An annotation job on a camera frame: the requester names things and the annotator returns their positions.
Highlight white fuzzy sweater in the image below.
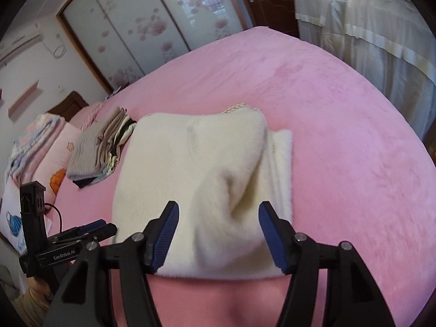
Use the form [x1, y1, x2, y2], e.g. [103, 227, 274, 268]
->
[112, 102, 294, 280]

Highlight white lace covered furniture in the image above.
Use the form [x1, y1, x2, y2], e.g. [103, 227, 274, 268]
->
[293, 0, 436, 144]

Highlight brown wooden door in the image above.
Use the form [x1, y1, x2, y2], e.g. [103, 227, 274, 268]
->
[235, 0, 301, 40]

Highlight floral sliding door wardrobe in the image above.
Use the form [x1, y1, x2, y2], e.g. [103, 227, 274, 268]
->
[56, 0, 255, 93]

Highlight grey knitted folded sweater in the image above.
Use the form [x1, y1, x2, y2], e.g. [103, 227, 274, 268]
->
[66, 107, 126, 181]

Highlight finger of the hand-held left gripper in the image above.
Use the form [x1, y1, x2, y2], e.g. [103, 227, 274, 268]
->
[50, 220, 107, 242]
[80, 223, 118, 245]

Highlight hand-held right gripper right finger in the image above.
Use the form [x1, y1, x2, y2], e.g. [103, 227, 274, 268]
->
[258, 201, 387, 327]

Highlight pink printed pillow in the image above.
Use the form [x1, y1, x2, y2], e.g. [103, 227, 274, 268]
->
[20, 121, 83, 205]

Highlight floral folded quilt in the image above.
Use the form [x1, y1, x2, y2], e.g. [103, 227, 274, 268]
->
[5, 113, 66, 178]

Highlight black cable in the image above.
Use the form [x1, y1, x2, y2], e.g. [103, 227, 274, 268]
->
[44, 203, 64, 236]

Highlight white air conditioner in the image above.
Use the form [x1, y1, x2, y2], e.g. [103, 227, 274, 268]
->
[0, 22, 46, 68]

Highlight pink bed blanket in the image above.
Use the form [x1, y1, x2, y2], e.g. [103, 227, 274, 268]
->
[44, 25, 436, 327]

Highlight white pillow with blue print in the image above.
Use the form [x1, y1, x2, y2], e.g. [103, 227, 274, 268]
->
[0, 180, 52, 257]

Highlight person's left forearm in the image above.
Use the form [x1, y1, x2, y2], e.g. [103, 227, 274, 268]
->
[12, 295, 53, 327]

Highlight pink wall shelf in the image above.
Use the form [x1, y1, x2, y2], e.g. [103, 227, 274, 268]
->
[7, 80, 41, 117]

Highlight black and green folded clothes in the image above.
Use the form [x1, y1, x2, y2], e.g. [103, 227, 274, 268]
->
[73, 116, 138, 189]

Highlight beige striped folded garment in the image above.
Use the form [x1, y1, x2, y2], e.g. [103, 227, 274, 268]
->
[98, 108, 133, 165]

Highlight person's left hand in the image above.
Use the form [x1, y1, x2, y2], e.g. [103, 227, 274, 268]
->
[27, 274, 54, 301]

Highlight wooden headboard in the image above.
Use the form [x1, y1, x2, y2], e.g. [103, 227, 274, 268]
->
[48, 91, 90, 122]

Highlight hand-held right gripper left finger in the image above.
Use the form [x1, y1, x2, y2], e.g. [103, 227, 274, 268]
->
[51, 200, 180, 327]

